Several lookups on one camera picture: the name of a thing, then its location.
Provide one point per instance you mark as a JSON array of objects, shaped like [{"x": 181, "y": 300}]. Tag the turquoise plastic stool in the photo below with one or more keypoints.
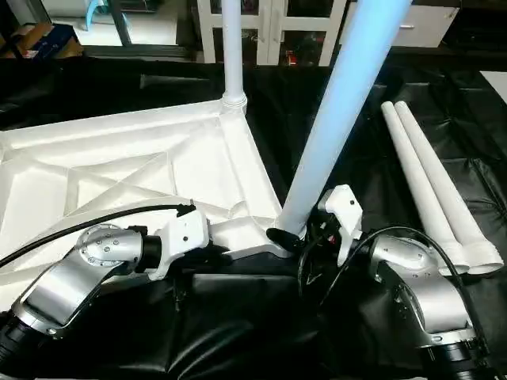
[{"x": 95, "y": 9}]

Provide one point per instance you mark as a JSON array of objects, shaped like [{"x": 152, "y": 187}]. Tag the white plastic table top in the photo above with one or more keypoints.
[{"x": 119, "y": 166}]

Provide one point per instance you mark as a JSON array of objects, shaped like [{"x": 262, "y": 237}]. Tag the grey metal pole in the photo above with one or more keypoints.
[{"x": 120, "y": 22}]

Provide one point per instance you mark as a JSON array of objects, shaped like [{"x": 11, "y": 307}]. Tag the blue box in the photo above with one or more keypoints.
[{"x": 54, "y": 39}]

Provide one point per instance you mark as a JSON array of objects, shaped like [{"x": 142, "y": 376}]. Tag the black work mat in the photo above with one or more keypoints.
[{"x": 333, "y": 332}]

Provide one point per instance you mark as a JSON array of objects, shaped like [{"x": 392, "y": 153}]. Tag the white plastic table leg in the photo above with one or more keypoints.
[
  {"x": 420, "y": 174},
  {"x": 451, "y": 190},
  {"x": 232, "y": 47},
  {"x": 341, "y": 103}
]

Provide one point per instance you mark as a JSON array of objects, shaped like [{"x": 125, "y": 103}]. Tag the white drawer unit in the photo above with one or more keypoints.
[{"x": 420, "y": 32}]

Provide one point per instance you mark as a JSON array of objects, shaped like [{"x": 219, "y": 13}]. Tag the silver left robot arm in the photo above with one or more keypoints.
[{"x": 71, "y": 277}]

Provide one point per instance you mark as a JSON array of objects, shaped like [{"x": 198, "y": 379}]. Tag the white glass door cabinet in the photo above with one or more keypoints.
[{"x": 273, "y": 32}]

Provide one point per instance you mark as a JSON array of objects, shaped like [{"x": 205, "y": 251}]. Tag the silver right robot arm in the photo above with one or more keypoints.
[{"x": 420, "y": 293}]

